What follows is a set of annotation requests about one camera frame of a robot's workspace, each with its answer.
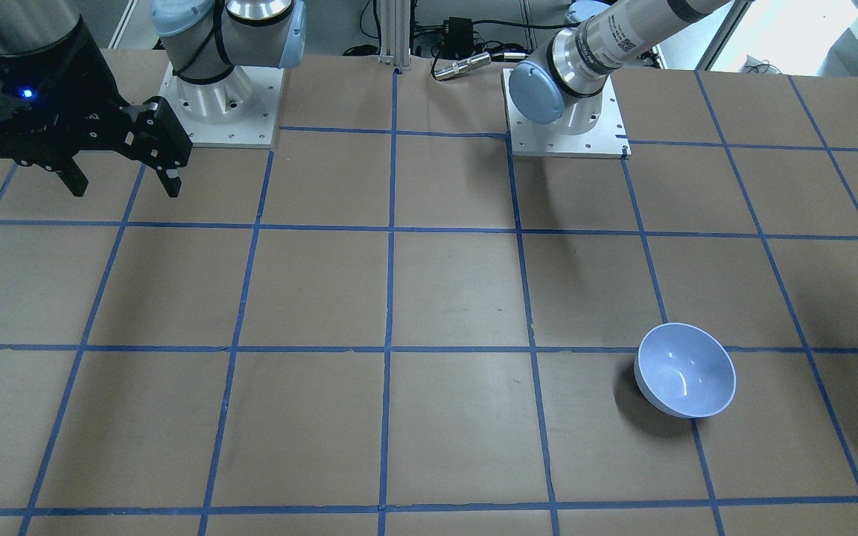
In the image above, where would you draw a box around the blue bowl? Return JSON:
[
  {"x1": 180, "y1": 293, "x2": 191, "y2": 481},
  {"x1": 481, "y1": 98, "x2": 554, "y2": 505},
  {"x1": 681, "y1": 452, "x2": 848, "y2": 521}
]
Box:
[{"x1": 633, "y1": 322, "x2": 737, "y2": 418}]

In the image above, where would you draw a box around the black power adapter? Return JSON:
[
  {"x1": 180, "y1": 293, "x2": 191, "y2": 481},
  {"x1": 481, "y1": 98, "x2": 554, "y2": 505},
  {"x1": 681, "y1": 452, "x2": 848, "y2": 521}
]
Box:
[{"x1": 440, "y1": 17, "x2": 474, "y2": 59}]

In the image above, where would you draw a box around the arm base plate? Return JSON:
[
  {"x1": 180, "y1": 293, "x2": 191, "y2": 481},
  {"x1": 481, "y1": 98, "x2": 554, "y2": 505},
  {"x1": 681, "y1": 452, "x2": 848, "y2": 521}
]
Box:
[
  {"x1": 503, "y1": 68, "x2": 632, "y2": 159},
  {"x1": 159, "y1": 64, "x2": 288, "y2": 150}
]

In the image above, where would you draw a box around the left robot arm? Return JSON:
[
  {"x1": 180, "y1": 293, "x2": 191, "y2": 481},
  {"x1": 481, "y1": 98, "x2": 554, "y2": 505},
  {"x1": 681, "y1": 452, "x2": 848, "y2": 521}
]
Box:
[{"x1": 507, "y1": 1, "x2": 725, "y2": 124}]

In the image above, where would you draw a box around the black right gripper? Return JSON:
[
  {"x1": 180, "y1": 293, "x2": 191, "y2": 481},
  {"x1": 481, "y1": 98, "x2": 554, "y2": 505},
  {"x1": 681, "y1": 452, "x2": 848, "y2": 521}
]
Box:
[{"x1": 0, "y1": 17, "x2": 193, "y2": 198}]

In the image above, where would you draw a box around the aluminium frame post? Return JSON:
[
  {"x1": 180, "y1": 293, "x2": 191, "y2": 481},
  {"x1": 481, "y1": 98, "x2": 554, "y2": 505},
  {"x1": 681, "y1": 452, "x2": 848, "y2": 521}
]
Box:
[{"x1": 372, "y1": 1, "x2": 413, "y2": 74}]

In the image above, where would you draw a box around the black cable bundle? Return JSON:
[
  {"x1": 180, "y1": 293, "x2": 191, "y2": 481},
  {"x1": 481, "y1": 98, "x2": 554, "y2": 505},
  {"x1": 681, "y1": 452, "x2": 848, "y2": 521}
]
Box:
[{"x1": 407, "y1": 19, "x2": 571, "y2": 60}]

